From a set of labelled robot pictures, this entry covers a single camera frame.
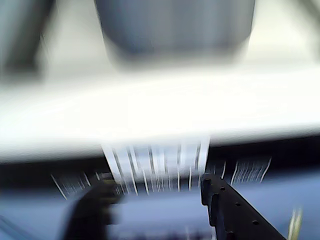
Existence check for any gray sink basin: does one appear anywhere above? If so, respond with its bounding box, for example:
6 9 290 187
0 0 320 78

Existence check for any blue toy kitchen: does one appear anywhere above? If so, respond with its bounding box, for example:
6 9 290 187
0 0 320 240

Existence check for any gold dishwasher handle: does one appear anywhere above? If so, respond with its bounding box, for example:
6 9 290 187
286 206 305 240

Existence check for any blue dishwasher door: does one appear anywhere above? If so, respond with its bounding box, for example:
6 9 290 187
0 172 320 240

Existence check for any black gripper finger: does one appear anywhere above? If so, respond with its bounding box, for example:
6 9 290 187
200 173 287 240
61 179 124 240

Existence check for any gray pot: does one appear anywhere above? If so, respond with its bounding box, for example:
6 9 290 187
94 0 256 65

